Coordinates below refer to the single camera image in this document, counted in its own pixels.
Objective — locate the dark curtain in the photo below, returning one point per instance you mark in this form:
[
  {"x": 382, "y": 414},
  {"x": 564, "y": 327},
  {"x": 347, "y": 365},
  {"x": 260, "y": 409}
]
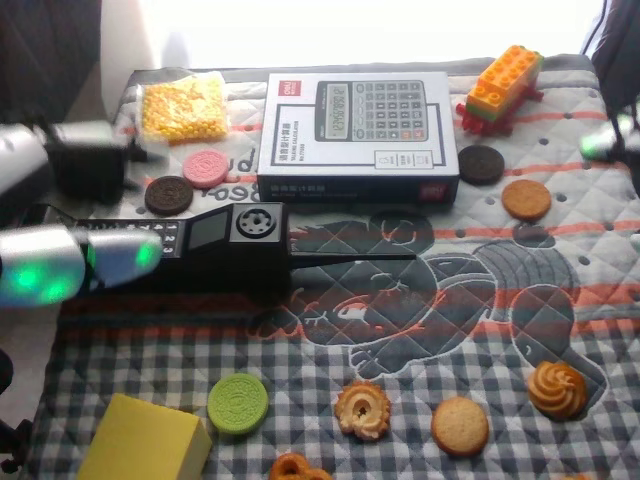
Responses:
[
  {"x": 45, "y": 50},
  {"x": 620, "y": 60}
]

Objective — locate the black stand clamp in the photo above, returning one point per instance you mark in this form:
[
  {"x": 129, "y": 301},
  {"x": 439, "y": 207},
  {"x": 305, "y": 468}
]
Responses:
[{"x": 15, "y": 442}]

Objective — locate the yellow foam block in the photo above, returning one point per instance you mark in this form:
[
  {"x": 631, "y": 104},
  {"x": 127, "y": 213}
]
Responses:
[{"x": 145, "y": 440}]

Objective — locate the rosette swirl butter cookie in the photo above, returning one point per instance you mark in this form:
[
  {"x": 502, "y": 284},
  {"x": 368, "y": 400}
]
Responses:
[{"x": 557, "y": 391}]

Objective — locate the orange green red brick toy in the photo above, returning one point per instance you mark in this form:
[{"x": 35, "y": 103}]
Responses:
[{"x": 505, "y": 80}]

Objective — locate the black handheld radio device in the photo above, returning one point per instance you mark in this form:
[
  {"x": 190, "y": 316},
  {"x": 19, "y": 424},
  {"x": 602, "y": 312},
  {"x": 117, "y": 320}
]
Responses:
[{"x": 240, "y": 260}]

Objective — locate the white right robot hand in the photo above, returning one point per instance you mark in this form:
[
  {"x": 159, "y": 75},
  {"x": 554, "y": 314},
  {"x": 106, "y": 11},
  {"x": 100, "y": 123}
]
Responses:
[{"x": 597, "y": 145}]

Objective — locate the green sandwich cookie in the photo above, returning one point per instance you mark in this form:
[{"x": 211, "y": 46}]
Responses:
[{"x": 238, "y": 404}]

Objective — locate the grey bear print quilt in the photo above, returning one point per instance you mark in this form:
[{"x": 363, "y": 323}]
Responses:
[{"x": 450, "y": 310}]

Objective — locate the pink sandwich cookie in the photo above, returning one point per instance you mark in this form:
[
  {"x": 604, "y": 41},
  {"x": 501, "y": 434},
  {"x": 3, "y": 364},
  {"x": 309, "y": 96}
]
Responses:
[{"x": 205, "y": 168}]

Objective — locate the bag of yellow beads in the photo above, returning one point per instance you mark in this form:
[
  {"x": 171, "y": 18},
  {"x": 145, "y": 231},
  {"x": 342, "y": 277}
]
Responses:
[{"x": 182, "y": 107}]

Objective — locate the round tan biscuit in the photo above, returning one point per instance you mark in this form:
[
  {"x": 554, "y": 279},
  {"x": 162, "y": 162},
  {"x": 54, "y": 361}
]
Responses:
[
  {"x": 460, "y": 426},
  {"x": 526, "y": 200}
]

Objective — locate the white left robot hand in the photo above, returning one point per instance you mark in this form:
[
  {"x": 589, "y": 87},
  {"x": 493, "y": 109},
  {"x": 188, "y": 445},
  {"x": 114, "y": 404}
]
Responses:
[{"x": 45, "y": 260}]

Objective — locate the brown sandwich cookie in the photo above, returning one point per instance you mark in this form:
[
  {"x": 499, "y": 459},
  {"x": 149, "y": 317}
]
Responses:
[
  {"x": 481, "y": 165},
  {"x": 169, "y": 196}
]

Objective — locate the pretzel-shaped cookie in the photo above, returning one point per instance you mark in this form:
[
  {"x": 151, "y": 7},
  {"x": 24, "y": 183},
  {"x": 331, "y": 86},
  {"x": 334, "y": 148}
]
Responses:
[{"x": 295, "y": 469}]

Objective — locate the white calculator box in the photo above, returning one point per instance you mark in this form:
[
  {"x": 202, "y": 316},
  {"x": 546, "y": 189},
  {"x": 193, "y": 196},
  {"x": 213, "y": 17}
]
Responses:
[{"x": 300, "y": 115}]

